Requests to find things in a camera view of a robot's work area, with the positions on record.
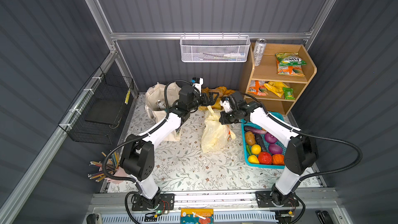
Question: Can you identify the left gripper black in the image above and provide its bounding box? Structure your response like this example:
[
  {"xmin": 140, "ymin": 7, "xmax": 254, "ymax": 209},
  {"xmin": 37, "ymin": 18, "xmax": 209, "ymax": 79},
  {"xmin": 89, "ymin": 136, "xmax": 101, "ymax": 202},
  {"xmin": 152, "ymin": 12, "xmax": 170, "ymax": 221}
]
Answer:
[{"xmin": 187, "ymin": 91, "xmax": 218, "ymax": 113}]

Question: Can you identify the cream plastic grocery bag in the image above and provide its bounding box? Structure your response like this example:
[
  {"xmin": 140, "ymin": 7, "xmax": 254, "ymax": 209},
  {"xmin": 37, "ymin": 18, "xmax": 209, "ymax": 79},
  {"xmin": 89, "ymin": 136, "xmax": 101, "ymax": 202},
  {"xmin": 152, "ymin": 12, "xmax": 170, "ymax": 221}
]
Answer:
[{"xmin": 201, "ymin": 106, "xmax": 236, "ymax": 153}]

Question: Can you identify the teal plastic basket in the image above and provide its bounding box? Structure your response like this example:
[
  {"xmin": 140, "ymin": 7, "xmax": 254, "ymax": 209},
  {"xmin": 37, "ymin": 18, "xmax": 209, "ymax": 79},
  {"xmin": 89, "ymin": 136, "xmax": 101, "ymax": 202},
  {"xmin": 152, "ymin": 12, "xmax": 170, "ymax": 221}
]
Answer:
[{"xmin": 240, "ymin": 108, "xmax": 300, "ymax": 169}]

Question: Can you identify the silver can front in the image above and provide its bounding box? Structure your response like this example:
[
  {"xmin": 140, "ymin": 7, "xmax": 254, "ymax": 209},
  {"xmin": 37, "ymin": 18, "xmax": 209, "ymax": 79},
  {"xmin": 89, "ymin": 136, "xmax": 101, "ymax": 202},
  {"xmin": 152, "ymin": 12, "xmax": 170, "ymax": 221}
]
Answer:
[{"xmin": 157, "ymin": 99, "xmax": 166, "ymax": 111}]

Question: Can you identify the silver can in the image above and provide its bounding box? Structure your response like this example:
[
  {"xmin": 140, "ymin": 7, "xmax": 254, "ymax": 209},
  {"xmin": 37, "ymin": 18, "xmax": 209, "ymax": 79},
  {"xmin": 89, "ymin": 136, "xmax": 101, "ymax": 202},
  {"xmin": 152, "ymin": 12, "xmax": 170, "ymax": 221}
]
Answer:
[
  {"xmin": 157, "ymin": 99, "xmax": 166, "ymax": 111},
  {"xmin": 254, "ymin": 38, "xmax": 267, "ymax": 66}
]

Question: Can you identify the beige canvas tote bag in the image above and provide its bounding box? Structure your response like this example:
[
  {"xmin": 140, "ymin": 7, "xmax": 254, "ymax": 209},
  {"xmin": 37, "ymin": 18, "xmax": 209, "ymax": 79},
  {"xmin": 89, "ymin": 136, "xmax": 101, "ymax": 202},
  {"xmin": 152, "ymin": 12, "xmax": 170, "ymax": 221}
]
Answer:
[{"xmin": 145, "ymin": 83, "xmax": 181, "ymax": 147}]

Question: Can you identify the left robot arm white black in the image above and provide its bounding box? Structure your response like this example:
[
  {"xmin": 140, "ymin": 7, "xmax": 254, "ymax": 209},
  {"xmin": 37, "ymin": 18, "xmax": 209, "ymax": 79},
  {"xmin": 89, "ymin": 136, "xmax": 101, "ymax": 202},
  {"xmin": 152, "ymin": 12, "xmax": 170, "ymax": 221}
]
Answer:
[{"xmin": 102, "ymin": 77, "xmax": 219, "ymax": 201}]

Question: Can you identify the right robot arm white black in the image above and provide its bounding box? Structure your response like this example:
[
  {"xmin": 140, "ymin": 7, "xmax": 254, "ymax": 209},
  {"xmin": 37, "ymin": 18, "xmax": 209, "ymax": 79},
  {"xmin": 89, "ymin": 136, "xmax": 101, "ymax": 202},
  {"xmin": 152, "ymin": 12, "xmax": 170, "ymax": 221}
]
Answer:
[{"xmin": 220, "ymin": 92, "xmax": 363, "ymax": 207}]

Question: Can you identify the bread rolls tray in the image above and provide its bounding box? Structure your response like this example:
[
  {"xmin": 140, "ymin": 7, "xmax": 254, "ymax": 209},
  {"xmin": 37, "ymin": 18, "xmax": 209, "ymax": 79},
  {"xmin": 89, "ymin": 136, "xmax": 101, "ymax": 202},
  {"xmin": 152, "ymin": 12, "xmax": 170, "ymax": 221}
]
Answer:
[{"xmin": 202, "ymin": 87, "xmax": 235, "ymax": 110}]

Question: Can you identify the purple eggplant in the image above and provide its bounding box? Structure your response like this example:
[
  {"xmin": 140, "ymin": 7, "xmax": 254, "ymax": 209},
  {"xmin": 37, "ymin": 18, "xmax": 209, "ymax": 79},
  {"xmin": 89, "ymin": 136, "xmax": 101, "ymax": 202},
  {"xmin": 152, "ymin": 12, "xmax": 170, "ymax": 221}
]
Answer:
[{"xmin": 244, "ymin": 125, "xmax": 267, "ymax": 135}]

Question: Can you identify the orange snack bag lower shelf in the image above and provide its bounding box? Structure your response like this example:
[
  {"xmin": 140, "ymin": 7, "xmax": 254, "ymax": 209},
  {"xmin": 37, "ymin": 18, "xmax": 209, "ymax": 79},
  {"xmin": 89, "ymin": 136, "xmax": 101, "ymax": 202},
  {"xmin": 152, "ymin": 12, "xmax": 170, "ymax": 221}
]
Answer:
[{"xmin": 247, "ymin": 80, "xmax": 268, "ymax": 96}]

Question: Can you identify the orange snack bag shelf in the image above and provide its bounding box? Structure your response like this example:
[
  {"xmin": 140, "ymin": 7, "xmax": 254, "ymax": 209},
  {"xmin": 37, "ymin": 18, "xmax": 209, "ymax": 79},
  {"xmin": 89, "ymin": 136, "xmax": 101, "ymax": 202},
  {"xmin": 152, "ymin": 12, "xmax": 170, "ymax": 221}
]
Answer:
[
  {"xmin": 247, "ymin": 80, "xmax": 268, "ymax": 96},
  {"xmin": 277, "ymin": 65, "xmax": 305, "ymax": 77}
]

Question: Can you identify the brown potato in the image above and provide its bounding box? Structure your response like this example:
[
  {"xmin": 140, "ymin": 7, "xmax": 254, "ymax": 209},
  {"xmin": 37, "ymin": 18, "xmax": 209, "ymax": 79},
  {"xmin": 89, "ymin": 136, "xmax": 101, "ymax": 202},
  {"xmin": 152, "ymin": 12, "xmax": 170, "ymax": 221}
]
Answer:
[{"xmin": 245, "ymin": 131, "xmax": 256, "ymax": 146}]

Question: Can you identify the dark eggplant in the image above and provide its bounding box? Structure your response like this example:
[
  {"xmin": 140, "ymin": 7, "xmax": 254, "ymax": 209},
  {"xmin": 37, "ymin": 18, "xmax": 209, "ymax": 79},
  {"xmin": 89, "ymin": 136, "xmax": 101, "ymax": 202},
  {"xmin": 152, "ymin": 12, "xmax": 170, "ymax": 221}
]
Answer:
[{"xmin": 255, "ymin": 134, "xmax": 267, "ymax": 152}]

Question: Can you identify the green chili pepper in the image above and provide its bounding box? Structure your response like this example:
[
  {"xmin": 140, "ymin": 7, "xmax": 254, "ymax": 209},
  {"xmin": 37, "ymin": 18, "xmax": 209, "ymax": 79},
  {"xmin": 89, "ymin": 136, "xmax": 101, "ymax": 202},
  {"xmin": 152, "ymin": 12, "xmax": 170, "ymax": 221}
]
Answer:
[{"xmin": 246, "ymin": 145, "xmax": 252, "ymax": 156}]

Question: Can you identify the purple onion upper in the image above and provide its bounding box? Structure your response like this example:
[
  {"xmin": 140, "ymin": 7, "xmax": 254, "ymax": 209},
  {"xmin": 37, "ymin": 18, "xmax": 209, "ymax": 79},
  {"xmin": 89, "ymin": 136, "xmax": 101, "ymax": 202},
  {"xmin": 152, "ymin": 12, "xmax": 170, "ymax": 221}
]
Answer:
[{"xmin": 264, "ymin": 132, "xmax": 278, "ymax": 144}]

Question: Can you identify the purple onion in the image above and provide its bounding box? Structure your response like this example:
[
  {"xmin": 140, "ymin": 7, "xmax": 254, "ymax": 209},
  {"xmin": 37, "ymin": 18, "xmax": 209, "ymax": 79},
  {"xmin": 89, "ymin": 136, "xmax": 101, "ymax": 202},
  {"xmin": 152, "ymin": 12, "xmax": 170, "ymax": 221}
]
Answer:
[
  {"xmin": 268, "ymin": 144, "xmax": 283, "ymax": 155},
  {"xmin": 264, "ymin": 132, "xmax": 278, "ymax": 144}
]

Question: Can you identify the yellow snack bag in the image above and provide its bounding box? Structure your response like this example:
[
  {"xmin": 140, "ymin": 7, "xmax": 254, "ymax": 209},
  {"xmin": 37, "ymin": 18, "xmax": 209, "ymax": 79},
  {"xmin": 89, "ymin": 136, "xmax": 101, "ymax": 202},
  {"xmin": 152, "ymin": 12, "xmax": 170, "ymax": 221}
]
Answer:
[{"xmin": 263, "ymin": 82, "xmax": 290, "ymax": 97}]

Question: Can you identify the yellow lemon left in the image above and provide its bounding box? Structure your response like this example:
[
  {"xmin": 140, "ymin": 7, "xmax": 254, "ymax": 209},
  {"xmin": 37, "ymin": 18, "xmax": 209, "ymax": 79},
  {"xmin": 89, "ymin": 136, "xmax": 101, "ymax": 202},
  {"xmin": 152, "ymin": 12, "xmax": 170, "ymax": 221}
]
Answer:
[{"xmin": 251, "ymin": 144, "xmax": 262, "ymax": 155}]

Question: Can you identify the yellow lemon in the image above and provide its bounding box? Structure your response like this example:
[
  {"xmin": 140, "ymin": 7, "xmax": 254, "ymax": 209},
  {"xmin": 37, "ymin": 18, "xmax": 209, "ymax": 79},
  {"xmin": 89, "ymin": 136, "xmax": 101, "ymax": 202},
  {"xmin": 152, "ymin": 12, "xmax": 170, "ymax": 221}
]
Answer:
[
  {"xmin": 251, "ymin": 144, "xmax": 262, "ymax": 155},
  {"xmin": 247, "ymin": 155, "xmax": 260, "ymax": 164}
]

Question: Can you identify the small green snack packet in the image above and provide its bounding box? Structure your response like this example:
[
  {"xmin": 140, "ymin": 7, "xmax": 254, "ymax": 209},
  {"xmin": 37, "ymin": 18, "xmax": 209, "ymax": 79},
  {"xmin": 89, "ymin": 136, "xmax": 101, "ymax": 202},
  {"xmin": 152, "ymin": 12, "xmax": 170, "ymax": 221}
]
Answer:
[{"xmin": 283, "ymin": 87, "xmax": 295, "ymax": 100}]

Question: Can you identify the yellow lemon bottom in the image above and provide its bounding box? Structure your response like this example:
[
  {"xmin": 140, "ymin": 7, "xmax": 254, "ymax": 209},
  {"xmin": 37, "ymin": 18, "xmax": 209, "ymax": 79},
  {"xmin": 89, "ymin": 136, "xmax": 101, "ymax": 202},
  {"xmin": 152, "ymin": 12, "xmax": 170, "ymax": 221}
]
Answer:
[{"xmin": 247, "ymin": 155, "xmax": 260, "ymax": 164}]

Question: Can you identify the white tube in basket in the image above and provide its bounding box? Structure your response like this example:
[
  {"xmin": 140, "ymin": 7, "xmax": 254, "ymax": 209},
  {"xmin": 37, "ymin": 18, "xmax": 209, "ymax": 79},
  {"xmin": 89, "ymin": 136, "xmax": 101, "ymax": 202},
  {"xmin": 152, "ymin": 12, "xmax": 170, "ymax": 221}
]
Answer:
[{"xmin": 201, "ymin": 52, "xmax": 246, "ymax": 60}]

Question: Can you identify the purple onion lower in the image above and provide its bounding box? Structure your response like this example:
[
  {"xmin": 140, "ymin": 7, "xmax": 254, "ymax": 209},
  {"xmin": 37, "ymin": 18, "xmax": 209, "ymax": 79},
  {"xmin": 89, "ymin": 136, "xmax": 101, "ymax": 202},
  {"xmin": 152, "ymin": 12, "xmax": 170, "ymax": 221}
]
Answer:
[{"xmin": 268, "ymin": 144, "xmax": 283, "ymax": 155}]

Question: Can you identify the red tomato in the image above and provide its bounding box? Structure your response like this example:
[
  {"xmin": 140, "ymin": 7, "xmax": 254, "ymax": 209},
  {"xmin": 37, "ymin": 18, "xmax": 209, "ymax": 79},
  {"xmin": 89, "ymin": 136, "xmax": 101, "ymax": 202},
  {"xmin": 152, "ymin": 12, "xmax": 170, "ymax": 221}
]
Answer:
[{"xmin": 258, "ymin": 151, "xmax": 272, "ymax": 165}]

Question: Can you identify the wooden shelf unit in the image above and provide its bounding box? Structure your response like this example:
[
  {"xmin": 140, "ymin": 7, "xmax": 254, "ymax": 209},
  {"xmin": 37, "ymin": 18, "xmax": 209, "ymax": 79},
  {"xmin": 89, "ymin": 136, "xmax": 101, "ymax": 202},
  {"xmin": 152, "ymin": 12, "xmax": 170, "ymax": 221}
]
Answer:
[{"xmin": 238, "ymin": 43, "xmax": 317, "ymax": 116}]

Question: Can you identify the orange pumpkin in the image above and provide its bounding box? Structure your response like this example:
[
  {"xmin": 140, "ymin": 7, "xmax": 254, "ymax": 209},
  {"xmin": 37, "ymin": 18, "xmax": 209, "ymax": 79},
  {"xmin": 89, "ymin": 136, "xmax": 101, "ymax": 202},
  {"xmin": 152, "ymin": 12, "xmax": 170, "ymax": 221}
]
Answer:
[{"xmin": 272, "ymin": 154, "xmax": 285, "ymax": 166}]

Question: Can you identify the silver can rear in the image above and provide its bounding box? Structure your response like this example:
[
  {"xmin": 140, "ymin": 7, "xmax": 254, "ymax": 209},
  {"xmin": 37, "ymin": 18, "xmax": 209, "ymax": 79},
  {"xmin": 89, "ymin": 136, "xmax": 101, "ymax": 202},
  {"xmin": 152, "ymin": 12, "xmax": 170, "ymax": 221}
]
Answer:
[{"xmin": 254, "ymin": 38, "xmax": 267, "ymax": 66}]

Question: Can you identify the green chips bag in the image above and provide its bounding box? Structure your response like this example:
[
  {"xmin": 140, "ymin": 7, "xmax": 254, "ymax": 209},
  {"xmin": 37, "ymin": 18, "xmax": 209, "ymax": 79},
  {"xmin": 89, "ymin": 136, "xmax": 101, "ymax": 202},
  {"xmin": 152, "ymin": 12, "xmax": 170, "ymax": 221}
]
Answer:
[{"xmin": 275, "ymin": 52, "xmax": 307, "ymax": 66}]

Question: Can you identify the orange snack bag top shelf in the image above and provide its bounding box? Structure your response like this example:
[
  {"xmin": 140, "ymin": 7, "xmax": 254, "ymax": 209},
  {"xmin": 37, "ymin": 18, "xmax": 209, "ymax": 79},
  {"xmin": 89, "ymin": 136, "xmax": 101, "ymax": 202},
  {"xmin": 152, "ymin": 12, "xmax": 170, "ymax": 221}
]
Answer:
[{"xmin": 277, "ymin": 65, "xmax": 305, "ymax": 77}]

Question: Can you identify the pencils cup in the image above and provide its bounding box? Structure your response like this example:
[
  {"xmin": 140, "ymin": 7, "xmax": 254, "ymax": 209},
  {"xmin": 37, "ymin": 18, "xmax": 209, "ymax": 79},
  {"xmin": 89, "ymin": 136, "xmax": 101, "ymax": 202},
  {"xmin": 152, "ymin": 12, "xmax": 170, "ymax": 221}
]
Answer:
[{"xmin": 87, "ymin": 151, "xmax": 120, "ymax": 184}]

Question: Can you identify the colourful box at front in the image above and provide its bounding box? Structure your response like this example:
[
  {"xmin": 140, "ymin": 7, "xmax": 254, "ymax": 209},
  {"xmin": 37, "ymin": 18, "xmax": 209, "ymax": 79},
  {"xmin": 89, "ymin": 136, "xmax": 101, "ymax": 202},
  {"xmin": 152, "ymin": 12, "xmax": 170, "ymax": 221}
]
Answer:
[{"xmin": 180, "ymin": 208, "xmax": 214, "ymax": 224}]

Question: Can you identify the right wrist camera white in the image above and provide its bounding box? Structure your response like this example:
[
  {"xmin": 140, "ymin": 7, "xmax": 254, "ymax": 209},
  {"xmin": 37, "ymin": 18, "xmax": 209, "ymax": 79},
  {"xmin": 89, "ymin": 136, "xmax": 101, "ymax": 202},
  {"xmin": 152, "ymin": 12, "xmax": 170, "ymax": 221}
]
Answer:
[{"xmin": 220, "ymin": 96, "xmax": 232, "ymax": 113}]

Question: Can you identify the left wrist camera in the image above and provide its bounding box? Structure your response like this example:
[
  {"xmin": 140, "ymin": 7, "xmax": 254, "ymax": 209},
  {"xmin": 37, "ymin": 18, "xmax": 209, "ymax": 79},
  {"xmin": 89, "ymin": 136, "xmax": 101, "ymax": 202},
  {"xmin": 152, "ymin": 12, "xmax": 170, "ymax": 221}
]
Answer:
[{"xmin": 191, "ymin": 77, "xmax": 204, "ymax": 93}]

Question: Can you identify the white wire wall basket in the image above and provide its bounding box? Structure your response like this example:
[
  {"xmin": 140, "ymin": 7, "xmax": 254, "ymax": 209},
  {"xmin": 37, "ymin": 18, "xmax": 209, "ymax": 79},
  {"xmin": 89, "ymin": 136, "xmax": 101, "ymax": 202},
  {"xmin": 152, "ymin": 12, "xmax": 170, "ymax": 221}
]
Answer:
[{"xmin": 179, "ymin": 34, "xmax": 251, "ymax": 63}]

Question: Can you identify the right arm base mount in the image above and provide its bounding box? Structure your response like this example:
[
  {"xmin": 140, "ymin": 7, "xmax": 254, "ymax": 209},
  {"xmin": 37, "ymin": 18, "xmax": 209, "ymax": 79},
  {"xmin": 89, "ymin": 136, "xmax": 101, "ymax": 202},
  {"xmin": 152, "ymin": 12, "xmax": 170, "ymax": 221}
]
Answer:
[{"xmin": 255, "ymin": 190, "xmax": 300, "ymax": 208}]

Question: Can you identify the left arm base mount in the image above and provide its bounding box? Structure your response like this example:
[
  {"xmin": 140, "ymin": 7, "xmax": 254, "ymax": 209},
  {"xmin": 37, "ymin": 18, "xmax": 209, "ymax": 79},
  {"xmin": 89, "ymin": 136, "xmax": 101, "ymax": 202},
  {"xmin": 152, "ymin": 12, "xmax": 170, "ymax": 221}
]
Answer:
[{"xmin": 131, "ymin": 194, "xmax": 175, "ymax": 211}]

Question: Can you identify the black wire wall basket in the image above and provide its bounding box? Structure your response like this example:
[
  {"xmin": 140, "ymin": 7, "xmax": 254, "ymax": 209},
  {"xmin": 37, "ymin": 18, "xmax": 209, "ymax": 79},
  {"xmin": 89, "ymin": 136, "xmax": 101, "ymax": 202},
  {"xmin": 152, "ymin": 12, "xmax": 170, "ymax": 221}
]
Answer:
[{"xmin": 59, "ymin": 69, "xmax": 135, "ymax": 145}]

